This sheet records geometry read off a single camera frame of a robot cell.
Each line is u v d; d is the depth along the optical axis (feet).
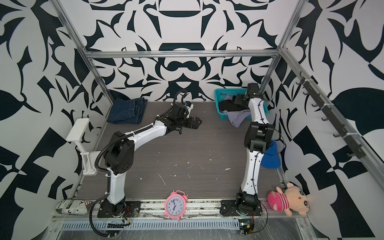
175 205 2.42
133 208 2.43
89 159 2.71
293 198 2.34
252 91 2.67
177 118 2.37
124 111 3.46
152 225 2.13
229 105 3.64
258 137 2.06
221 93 3.82
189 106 2.72
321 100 1.96
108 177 1.81
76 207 2.36
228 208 2.34
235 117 3.22
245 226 2.34
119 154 1.68
